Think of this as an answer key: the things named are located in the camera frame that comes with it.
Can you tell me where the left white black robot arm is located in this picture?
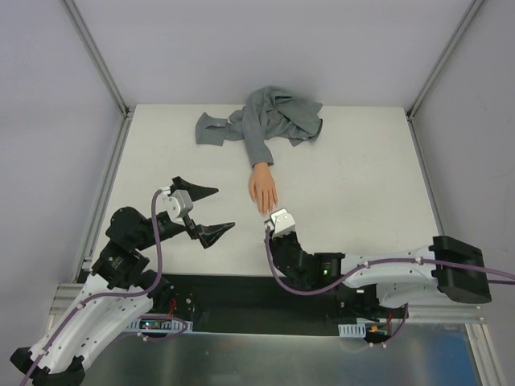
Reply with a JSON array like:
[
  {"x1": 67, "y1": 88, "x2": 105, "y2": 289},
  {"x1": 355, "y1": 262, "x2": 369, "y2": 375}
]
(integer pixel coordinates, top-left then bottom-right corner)
[{"x1": 10, "y1": 177, "x2": 235, "y2": 385}]

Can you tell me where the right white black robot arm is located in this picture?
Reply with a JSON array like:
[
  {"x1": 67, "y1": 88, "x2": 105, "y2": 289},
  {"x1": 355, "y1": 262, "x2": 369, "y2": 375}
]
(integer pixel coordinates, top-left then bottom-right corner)
[{"x1": 265, "y1": 229, "x2": 492, "y2": 318}]

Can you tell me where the mannequin hand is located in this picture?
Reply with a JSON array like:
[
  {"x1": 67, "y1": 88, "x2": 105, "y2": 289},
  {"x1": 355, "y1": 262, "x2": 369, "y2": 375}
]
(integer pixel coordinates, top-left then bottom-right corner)
[{"x1": 249, "y1": 162, "x2": 278, "y2": 215}]

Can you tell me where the grey crumpled shirt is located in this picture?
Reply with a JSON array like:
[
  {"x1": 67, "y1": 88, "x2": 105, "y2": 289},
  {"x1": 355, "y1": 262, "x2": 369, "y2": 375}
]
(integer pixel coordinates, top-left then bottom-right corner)
[{"x1": 195, "y1": 86, "x2": 323, "y2": 166}]

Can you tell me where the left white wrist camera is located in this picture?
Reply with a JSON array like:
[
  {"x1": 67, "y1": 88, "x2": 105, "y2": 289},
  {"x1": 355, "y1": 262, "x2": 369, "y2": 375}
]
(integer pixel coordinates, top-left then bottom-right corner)
[{"x1": 160, "y1": 189, "x2": 194, "y2": 221}]

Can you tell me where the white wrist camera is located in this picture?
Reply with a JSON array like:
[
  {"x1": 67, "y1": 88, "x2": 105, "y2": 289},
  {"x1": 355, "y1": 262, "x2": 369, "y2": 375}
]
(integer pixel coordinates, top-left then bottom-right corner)
[
  {"x1": 265, "y1": 208, "x2": 295, "y2": 239},
  {"x1": 160, "y1": 189, "x2": 194, "y2": 221}
]

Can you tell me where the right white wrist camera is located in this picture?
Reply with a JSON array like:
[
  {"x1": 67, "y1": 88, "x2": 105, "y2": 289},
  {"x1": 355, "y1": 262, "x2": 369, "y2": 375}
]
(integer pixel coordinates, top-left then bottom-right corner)
[{"x1": 265, "y1": 208, "x2": 295, "y2": 239}]

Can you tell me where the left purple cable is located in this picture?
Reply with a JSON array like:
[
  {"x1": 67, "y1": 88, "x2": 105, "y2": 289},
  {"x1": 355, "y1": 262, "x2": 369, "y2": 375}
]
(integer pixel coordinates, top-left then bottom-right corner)
[{"x1": 19, "y1": 188, "x2": 190, "y2": 386}]

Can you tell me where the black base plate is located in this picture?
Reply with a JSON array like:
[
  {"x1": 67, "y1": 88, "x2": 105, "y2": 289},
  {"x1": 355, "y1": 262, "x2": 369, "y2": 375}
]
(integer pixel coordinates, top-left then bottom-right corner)
[{"x1": 151, "y1": 274, "x2": 404, "y2": 336}]

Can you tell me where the left aluminium frame post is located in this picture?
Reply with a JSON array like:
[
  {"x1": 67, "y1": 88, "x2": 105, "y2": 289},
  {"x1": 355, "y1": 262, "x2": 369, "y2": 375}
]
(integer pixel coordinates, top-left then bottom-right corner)
[{"x1": 60, "y1": 0, "x2": 131, "y2": 118}]

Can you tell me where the aluminium frame post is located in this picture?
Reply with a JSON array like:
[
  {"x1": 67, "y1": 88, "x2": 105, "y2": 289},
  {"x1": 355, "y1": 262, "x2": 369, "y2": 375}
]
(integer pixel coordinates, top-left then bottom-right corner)
[
  {"x1": 60, "y1": 0, "x2": 131, "y2": 118},
  {"x1": 406, "y1": 0, "x2": 488, "y2": 121}
]

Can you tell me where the right aluminium frame post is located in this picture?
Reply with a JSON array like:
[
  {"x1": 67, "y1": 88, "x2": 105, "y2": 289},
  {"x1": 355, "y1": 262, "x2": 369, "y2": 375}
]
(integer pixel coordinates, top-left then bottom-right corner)
[{"x1": 406, "y1": 0, "x2": 488, "y2": 121}]

